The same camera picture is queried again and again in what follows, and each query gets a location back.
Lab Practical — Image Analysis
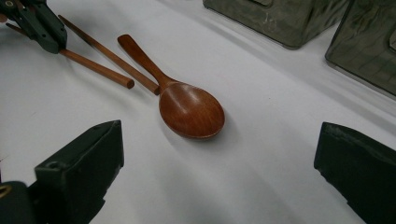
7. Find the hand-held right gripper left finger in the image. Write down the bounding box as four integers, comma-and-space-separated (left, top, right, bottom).
29, 119, 125, 224

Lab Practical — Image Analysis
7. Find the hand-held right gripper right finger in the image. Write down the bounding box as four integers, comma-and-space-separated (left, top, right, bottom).
313, 121, 396, 224

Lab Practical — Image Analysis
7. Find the brown wooden chopstick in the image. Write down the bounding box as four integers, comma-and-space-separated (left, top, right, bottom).
5, 21, 135, 90
57, 14, 161, 96

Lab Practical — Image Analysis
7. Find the brown wooden spoon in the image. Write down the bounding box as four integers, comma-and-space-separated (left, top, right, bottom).
117, 34, 226, 140

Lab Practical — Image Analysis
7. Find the smoky clear plastic bin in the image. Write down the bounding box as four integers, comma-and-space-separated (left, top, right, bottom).
324, 0, 396, 98
203, 0, 351, 50

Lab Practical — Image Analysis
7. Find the white table mat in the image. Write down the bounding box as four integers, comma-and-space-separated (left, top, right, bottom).
0, 0, 396, 224

